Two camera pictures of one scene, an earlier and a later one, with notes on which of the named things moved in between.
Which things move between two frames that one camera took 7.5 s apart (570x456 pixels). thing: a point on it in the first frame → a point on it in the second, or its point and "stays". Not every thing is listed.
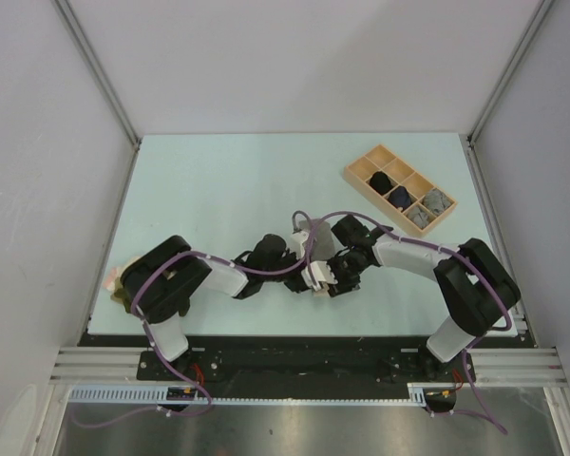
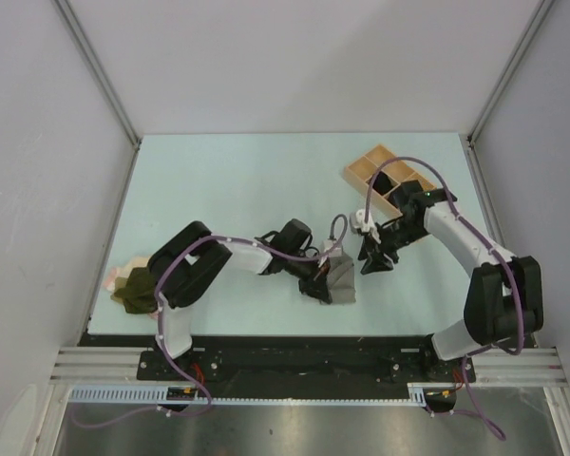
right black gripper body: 347,270 → 397,236
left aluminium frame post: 81,38 stays
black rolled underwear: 381,182 stays
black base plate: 372,367 stays
